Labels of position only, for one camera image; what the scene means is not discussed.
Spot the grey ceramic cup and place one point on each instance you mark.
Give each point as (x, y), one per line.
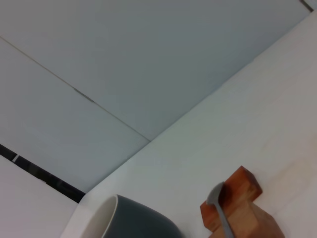
(138, 218)

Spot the reddish brown wooden block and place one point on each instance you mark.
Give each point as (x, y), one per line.
(245, 186)

